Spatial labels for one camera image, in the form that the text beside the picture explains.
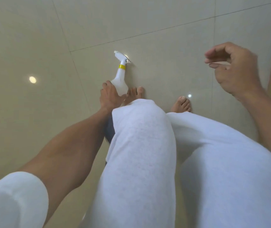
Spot white spray bottle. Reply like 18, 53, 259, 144
110, 51, 132, 97

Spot person's right hand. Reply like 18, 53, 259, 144
204, 42, 264, 97

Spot person's right foot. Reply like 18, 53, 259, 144
171, 96, 192, 113

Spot person's foot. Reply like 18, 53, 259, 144
123, 86, 145, 105
171, 96, 192, 113

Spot person's left forearm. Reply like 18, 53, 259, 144
18, 107, 114, 227

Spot person's left hand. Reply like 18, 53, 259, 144
99, 80, 129, 112

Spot white shirt sleeve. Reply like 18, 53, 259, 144
0, 171, 49, 228

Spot person's left foot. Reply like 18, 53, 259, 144
123, 86, 145, 105

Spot person's right forearm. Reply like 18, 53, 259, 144
238, 88, 271, 181

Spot white trousers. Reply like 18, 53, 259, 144
79, 99, 271, 228

